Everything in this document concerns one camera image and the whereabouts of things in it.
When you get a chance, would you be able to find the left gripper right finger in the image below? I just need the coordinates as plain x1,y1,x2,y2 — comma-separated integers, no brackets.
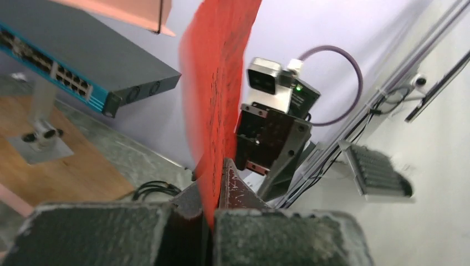
213,158,374,265

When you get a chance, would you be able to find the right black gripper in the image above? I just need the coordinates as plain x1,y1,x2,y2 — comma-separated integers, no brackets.
235,103,312,200

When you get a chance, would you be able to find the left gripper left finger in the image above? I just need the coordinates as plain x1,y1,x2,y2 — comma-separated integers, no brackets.
2,184,208,265

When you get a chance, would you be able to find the red sheet music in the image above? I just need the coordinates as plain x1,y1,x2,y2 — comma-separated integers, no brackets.
178,0,261,227

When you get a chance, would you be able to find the pink music stand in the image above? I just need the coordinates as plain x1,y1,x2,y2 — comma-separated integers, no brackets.
58,0,175,37

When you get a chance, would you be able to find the wooden board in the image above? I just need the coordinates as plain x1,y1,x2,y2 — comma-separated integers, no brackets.
1,96,134,206

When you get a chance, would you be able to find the grey keyboard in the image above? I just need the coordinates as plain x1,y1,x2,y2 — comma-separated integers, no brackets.
339,140,415,203

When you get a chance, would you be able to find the dark teal amplifier box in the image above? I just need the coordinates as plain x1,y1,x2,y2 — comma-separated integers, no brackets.
1,1,181,117

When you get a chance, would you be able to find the coiled black cable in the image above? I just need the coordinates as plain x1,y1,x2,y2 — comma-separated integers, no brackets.
131,180,182,202

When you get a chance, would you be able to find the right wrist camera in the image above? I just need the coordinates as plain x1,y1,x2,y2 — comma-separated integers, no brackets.
241,58,321,119

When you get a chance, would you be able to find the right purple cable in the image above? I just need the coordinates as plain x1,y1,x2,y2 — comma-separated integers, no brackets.
298,45,364,127

